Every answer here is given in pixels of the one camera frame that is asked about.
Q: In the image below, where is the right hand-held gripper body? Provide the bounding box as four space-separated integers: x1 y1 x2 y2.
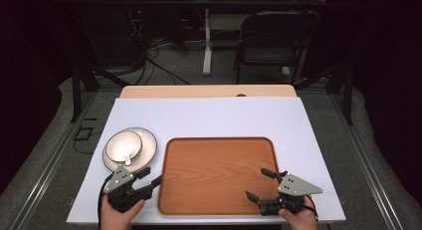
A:
262 171 324 217

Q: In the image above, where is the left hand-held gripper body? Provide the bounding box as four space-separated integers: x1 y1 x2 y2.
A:
104 164 146 214

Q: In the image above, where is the white plate with dark rim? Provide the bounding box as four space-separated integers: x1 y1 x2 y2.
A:
102 126 158 173

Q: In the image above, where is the white bowl with handle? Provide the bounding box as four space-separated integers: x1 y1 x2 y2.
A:
105 129 144 167

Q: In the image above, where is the brown wooden tray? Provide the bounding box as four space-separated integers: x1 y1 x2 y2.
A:
156 136 281 216

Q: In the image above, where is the person's right hand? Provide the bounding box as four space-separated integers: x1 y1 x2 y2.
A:
278 195 319 230

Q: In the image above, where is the person's left hand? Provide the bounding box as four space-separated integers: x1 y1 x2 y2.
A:
99 193 146 230

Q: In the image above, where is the white board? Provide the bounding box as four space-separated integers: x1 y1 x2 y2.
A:
66 97 347 225

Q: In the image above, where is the black metal stand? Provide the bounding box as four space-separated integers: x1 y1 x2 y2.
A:
70 59 130 123
293 57 354 126

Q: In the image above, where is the light wooden table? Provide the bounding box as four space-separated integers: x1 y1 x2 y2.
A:
118 84 298 99

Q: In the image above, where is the white desk leg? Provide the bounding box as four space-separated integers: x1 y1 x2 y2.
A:
202 8 214 77

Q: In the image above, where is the black folding chair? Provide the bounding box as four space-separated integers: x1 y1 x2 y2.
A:
233 10 317 86

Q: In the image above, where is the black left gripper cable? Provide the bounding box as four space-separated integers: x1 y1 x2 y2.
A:
97 173 114 230

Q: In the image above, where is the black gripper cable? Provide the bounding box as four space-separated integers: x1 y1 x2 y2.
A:
304 193 320 222
97 173 114 230

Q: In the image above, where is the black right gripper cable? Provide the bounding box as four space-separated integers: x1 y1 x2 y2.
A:
304 193 320 222

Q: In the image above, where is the black floor outlet frame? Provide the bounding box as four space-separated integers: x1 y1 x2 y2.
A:
73 125 94 142

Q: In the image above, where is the aluminium floor rail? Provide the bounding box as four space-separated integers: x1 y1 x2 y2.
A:
8 90 98 230
329 94 406 230

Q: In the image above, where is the bundle of floor cables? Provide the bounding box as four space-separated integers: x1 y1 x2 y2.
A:
127 10 192 87

